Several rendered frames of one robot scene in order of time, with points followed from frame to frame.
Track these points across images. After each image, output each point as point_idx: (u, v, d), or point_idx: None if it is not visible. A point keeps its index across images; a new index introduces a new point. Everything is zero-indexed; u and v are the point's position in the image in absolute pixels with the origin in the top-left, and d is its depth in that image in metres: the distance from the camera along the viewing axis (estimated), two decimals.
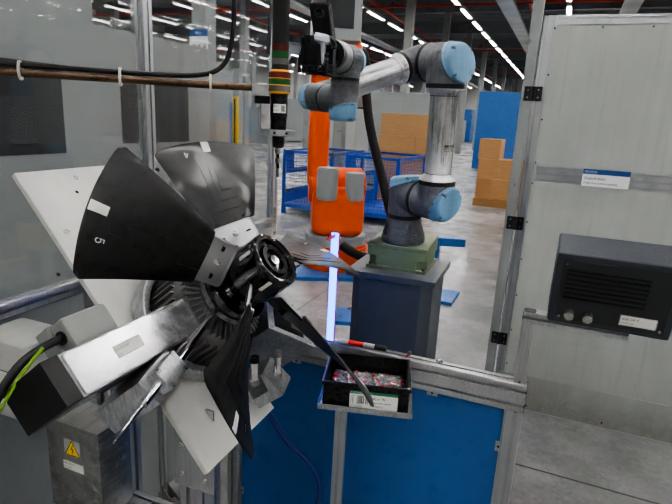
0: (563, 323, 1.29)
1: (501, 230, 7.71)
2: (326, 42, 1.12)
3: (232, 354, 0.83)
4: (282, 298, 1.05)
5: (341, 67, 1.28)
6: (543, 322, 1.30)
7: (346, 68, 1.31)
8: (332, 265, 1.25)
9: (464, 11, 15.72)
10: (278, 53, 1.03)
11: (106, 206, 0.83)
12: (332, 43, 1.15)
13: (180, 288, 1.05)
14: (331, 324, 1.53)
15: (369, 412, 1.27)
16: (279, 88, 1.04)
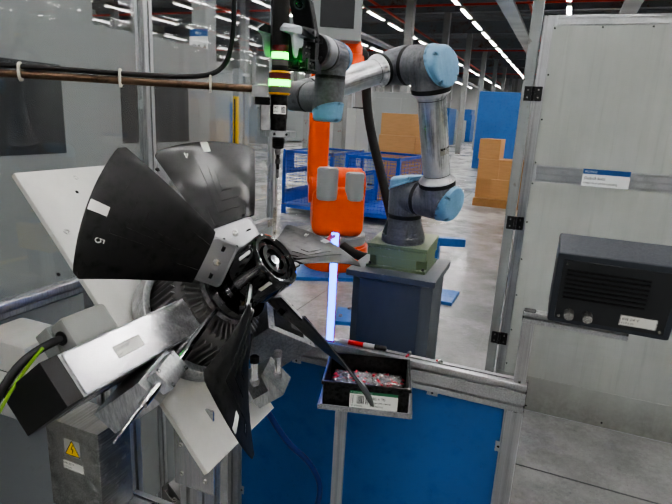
0: (563, 323, 1.29)
1: (501, 230, 7.71)
2: (298, 34, 1.03)
3: (232, 354, 0.83)
4: (282, 298, 1.05)
5: (325, 63, 1.20)
6: (543, 322, 1.30)
7: (330, 64, 1.22)
8: (333, 260, 1.25)
9: (464, 11, 15.72)
10: (278, 54, 1.03)
11: (106, 206, 0.83)
12: (309, 35, 1.06)
13: (180, 288, 1.05)
14: (331, 324, 1.53)
15: (369, 412, 1.27)
16: (279, 89, 1.04)
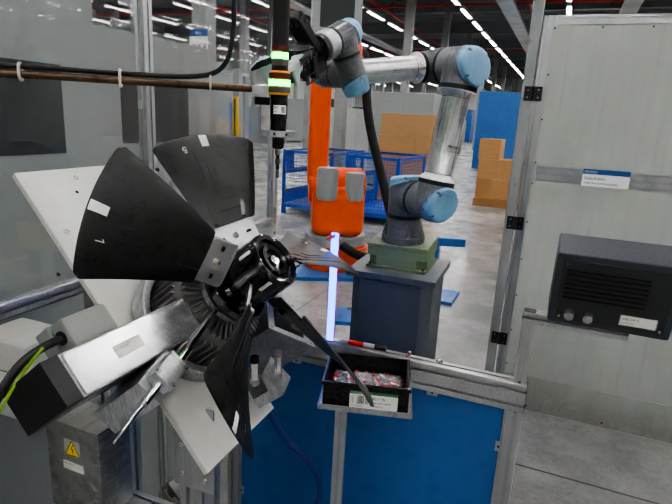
0: (563, 323, 1.29)
1: (501, 230, 7.71)
2: (298, 67, 1.20)
3: (156, 191, 0.90)
4: (250, 284, 0.99)
5: (330, 59, 1.33)
6: (543, 322, 1.30)
7: (336, 56, 1.35)
8: (340, 358, 1.05)
9: (464, 11, 15.72)
10: (278, 54, 1.03)
11: (208, 143, 1.17)
12: (307, 60, 1.22)
13: (180, 288, 1.05)
14: (331, 324, 1.53)
15: (369, 412, 1.27)
16: (279, 89, 1.04)
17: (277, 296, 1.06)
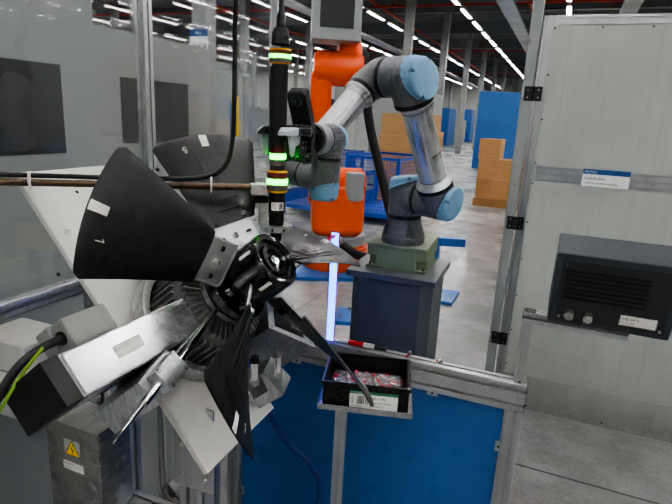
0: (563, 323, 1.29)
1: (501, 230, 7.71)
2: (295, 135, 1.08)
3: (156, 191, 0.90)
4: (250, 284, 0.99)
5: (321, 151, 1.24)
6: (543, 322, 1.30)
7: (327, 151, 1.27)
8: (340, 358, 1.05)
9: (464, 11, 15.72)
10: (276, 156, 1.08)
11: (208, 143, 1.17)
12: (306, 134, 1.11)
13: (180, 288, 1.05)
14: (331, 324, 1.53)
15: (369, 412, 1.27)
16: (277, 188, 1.09)
17: (277, 296, 1.06)
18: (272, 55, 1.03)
